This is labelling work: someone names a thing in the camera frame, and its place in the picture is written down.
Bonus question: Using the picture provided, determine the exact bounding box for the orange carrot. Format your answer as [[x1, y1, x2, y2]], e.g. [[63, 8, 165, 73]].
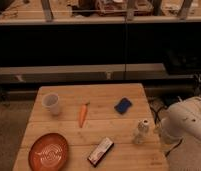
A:
[[78, 102, 90, 128]]

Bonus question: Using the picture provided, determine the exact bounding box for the wooden table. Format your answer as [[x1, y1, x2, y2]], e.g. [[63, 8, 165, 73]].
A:
[[12, 83, 168, 171]]

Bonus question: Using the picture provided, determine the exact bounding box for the translucent plastic cup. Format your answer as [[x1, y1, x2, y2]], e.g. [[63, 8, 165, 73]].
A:
[[42, 93, 61, 115]]

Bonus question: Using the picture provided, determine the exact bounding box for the orange round plate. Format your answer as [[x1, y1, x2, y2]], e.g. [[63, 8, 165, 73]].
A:
[[28, 133, 68, 171]]

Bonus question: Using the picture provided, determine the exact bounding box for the black and white box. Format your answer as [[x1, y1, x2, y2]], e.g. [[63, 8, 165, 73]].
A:
[[87, 137, 114, 167]]

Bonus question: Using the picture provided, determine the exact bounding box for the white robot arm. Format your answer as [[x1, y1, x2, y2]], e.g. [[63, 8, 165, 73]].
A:
[[159, 96, 201, 144]]

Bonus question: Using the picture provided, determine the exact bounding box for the black cable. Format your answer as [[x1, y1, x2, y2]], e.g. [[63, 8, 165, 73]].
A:
[[149, 99, 184, 157]]

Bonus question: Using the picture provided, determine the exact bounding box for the blue sponge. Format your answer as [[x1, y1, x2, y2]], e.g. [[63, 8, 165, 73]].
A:
[[114, 98, 132, 114]]

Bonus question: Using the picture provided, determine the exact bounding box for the clear plastic bottle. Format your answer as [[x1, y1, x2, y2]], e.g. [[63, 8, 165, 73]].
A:
[[133, 119, 149, 144]]

